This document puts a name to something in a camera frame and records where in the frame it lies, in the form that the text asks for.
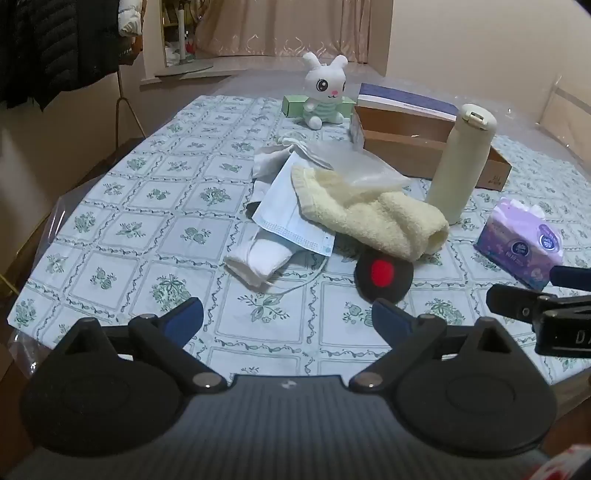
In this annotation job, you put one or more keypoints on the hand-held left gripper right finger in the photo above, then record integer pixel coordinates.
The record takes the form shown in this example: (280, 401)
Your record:
(392, 323)

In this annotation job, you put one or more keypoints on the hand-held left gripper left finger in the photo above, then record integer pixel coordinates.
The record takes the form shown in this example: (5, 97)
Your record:
(184, 318)

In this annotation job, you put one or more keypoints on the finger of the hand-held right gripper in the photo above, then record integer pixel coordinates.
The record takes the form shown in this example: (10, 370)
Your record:
(512, 302)
(572, 278)

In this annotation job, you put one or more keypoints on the black round pad red dot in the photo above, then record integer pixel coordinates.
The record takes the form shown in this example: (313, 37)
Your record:
(397, 286)

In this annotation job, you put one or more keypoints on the cream fuzzy towel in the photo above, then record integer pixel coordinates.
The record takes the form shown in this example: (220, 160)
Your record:
(369, 221)

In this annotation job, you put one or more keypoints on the blue face mask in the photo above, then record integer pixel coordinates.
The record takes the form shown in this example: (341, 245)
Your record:
(286, 203)

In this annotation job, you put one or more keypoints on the clear plastic bag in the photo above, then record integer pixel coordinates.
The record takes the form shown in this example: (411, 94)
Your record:
(351, 166)

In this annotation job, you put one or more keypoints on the brown cardboard box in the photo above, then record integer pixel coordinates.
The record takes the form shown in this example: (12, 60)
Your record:
(397, 124)

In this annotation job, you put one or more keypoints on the purple tissue pack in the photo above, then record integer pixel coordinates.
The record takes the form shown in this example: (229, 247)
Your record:
(512, 244)

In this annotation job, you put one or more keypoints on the green floral tablecloth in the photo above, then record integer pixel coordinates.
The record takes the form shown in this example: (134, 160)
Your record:
(138, 207)

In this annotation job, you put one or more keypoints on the red patterned clothing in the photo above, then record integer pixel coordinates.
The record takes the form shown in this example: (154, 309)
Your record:
(568, 464)

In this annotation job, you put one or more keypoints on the cream thermos bottle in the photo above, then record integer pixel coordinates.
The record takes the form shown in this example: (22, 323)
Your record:
(455, 170)

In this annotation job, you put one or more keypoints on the blue and white box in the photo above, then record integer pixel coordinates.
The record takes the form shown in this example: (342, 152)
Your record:
(406, 99)

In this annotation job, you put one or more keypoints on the bamboo clothes rack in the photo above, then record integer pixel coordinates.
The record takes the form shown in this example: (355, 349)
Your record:
(121, 92)

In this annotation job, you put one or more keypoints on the small green box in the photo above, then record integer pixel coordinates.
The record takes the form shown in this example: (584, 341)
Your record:
(293, 106)

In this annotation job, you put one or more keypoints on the white plush rabbit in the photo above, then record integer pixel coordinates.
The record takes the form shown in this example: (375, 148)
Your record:
(325, 85)

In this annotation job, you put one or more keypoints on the brown jacket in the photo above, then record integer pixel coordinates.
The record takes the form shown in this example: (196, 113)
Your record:
(129, 46)

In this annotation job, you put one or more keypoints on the cluttered shelf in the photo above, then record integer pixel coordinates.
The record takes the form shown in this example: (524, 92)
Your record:
(170, 27)

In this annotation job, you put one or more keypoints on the black puffer jacket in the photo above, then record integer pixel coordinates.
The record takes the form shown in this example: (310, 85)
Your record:
(18, 46)
(78, 46)

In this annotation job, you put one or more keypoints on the beige patterned curtain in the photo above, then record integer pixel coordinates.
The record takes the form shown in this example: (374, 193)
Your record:
(277, 27)

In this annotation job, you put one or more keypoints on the white puffer jacket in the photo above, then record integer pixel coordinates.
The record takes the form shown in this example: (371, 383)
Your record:
(131, 16)

